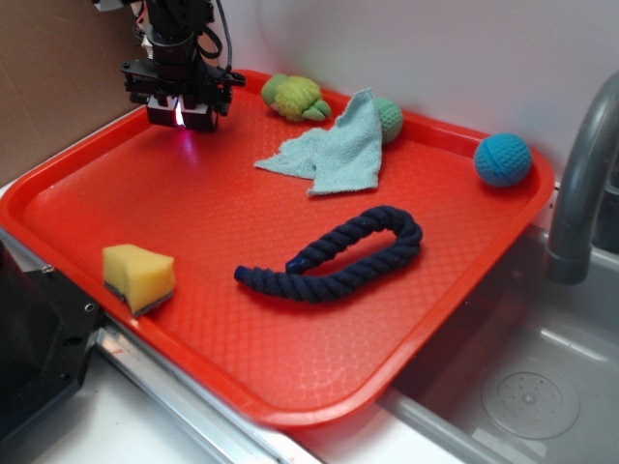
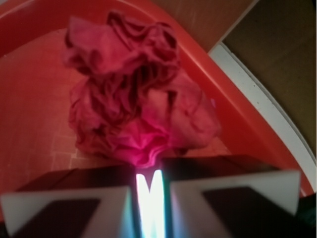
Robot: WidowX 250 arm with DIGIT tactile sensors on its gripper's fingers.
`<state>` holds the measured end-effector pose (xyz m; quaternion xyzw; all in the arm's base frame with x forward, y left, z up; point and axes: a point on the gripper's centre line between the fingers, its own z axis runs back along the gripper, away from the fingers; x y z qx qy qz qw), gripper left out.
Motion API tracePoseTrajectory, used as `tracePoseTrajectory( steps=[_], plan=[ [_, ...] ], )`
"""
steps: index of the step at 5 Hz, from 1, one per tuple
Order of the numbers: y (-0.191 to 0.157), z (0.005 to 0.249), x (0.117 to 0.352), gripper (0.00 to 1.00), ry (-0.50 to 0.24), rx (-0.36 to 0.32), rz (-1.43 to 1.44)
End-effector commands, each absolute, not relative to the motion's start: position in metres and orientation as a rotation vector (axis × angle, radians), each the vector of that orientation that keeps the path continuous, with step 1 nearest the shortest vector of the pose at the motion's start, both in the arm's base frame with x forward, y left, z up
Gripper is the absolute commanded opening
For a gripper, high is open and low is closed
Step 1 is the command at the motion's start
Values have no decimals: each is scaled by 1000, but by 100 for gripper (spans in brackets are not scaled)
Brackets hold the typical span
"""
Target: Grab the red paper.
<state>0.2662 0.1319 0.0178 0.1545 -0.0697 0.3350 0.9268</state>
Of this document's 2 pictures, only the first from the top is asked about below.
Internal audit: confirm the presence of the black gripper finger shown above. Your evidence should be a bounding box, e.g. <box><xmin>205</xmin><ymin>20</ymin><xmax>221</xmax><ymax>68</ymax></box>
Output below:
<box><xmin>146</xmin><ymin>95</ymin><xmax>178</xmax><ymax>128</ymax></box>
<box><xmin>179</xmin><ymin>99</ymin><xmax>219</xmax><ymax>132</ymax></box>

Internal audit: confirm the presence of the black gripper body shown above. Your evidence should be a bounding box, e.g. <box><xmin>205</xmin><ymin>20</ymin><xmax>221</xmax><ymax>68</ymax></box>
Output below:
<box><xmin>120</xmin><ymin>28</ymin><xmax>246</xmax><ymax>117</ymax></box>

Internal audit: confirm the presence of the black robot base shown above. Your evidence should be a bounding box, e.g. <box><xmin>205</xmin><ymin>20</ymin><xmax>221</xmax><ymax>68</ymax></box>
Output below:
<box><xmin>1</xmin><ymin>246</ymin><xmax>103</xmax><ymax>445</ymax></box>

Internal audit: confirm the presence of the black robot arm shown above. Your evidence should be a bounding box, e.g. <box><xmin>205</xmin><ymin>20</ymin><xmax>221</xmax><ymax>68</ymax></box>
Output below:
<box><xmin>120</xmin><ymin>0</ymin><xmax>246</xmax><ymax>132</ymax></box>

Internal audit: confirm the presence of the green plush toy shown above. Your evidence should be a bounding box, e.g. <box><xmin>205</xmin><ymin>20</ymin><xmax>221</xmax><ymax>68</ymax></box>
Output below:
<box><xmin>261</xmin><ymin>73</ymin><xmax>332</xmax><ymax>122</ymax></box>

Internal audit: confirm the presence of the cardboard panel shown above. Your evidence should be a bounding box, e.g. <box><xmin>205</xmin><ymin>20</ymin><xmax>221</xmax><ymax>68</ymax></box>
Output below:
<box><xmin>1</xmin><ymin>1</ymin><xmax>144</xmax><ymax>185</ymax></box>

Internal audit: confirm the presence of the light blue towel cloth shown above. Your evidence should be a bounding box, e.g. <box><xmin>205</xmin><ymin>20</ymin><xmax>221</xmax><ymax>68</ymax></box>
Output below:
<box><xmin>254</xmin><ymin>89</ymin><xmax>382</xmax><ymax>196</ymax></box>

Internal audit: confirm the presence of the yellow sponge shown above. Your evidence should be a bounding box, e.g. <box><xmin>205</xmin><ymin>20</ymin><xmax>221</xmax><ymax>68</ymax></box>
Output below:
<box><xmin>102</xmin><ymin>244</ymin><xmax>176</xmax><ymax>317</ymax></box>

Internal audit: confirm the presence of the red plastic tray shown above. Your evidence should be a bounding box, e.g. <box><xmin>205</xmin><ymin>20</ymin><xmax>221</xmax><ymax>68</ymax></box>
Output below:
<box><xmin>1</xmin><ymin>72</ymin><xmax>554</xmax><ymax>429</ymax></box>

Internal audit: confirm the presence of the green textured ball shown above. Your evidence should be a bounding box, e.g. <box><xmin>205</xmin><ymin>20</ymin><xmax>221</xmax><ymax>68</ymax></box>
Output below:
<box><xmin>375</xmin><ymin>98</ymin><xmax>404</xmax><ymax>145</ymax></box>

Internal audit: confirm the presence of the blue textured ball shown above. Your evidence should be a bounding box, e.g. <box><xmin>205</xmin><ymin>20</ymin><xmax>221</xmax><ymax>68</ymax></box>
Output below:
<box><xmin>473</xmin><ymin>132</ymin><xmax>533</xmax><ymax>188</ymax></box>

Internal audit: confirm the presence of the grey faucet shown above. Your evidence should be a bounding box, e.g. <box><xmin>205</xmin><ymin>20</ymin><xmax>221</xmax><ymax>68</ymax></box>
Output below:
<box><xmin>545</xmin><ymin>73</ymin><xmax>618</xmax><ymax>285</ymax></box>

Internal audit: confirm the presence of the grey sink basin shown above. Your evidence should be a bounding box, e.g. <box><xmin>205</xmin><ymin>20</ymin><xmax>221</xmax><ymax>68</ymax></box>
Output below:
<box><xmin>380</xmin><ymin>227</ymin><xmax>618</xmax><ymax>463</ymax></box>

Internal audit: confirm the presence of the dark blue rope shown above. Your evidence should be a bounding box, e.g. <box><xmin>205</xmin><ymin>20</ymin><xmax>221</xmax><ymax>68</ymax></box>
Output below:
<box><xmin>234</xmin><ymin>204</ymin><xmax>425</xmax><ymax>305</ymax></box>

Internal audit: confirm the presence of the metal rail strip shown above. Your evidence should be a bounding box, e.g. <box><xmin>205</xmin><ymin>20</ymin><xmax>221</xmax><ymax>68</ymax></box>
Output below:
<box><xmin>0</xmin><ymin>226</ymin><xmax>301</xmax><ymax>464</ymax></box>

